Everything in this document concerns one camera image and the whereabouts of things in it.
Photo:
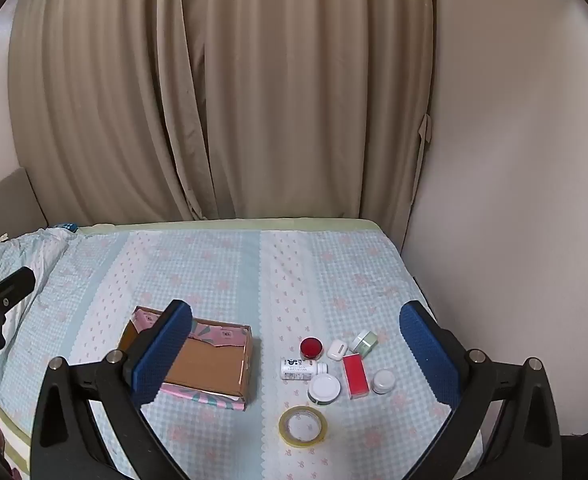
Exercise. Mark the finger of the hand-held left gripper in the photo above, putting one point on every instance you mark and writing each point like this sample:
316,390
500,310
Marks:
8,287

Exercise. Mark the beige curtain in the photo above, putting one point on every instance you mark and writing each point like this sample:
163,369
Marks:
223,90

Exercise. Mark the white labelled bottle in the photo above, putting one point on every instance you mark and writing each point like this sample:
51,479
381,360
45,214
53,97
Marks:
301,369

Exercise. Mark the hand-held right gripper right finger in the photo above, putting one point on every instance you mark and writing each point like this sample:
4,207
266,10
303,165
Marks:
426,347

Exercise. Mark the crumpled light blue duvet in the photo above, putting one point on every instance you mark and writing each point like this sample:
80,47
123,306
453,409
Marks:
28,255

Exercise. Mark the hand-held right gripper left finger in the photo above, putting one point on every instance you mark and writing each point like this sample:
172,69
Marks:
164,347

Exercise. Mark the brown cardboard box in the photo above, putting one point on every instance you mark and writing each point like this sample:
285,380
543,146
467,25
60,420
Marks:
203,365

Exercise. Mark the blue checked floral blanket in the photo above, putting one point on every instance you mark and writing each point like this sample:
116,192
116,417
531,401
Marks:
294,280

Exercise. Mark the pale green mattress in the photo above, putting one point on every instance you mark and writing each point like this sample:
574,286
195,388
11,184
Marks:
223,224

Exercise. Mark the small white jar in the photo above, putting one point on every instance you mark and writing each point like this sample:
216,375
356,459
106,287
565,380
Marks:
383,381

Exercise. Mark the green striped cloth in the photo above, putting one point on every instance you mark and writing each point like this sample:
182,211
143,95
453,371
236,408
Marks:
16,447

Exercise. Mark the red lid round jar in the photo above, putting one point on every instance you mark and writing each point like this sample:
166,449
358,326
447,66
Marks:
312,348

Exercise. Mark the red rectangular box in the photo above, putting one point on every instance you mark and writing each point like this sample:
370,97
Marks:
356,376

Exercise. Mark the white earbuds case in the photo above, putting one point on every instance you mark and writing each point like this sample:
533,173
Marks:
338,349

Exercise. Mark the pale green jar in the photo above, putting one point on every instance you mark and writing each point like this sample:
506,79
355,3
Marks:
365,342

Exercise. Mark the small blue cloth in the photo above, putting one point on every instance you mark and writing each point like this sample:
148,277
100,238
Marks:
68,226

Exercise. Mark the grey headboard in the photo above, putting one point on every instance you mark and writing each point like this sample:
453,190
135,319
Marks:
3,210

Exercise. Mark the yellow tape roll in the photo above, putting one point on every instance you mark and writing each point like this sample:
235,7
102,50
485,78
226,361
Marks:
286,427

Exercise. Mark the large white lid jar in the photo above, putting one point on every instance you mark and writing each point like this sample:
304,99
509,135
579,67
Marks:
325,389

